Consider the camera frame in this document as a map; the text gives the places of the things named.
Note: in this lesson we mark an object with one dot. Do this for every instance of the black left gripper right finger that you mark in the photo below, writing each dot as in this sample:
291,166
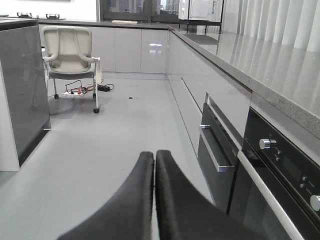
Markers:
183,213

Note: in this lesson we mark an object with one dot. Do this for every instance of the white power strip with cables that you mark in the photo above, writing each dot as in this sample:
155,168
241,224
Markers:
79,91

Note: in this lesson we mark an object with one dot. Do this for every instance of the white microwave oven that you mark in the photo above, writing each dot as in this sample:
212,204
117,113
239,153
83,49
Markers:
195,10

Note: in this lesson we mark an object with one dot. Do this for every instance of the black built-in drawer appliance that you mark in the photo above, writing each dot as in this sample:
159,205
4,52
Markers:
217,154

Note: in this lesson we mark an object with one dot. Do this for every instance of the grey kitchen island cabinet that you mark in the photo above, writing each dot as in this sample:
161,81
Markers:
24,110

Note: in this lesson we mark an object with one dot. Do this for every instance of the white mesh office chair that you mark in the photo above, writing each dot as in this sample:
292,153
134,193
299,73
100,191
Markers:
69,50

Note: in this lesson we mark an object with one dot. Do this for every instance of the black built-in oven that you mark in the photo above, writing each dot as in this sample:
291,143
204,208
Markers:
277,186

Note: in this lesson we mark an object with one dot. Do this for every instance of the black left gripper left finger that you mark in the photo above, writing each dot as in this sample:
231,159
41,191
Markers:
127,215

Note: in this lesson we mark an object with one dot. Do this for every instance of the black gas hob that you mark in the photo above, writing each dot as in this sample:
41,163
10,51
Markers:
28,15

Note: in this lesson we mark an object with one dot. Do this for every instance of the black power adapter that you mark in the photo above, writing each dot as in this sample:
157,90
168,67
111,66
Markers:
106,87

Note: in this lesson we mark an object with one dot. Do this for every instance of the grey base cabinets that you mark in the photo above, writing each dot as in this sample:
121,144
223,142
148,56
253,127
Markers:
159,53

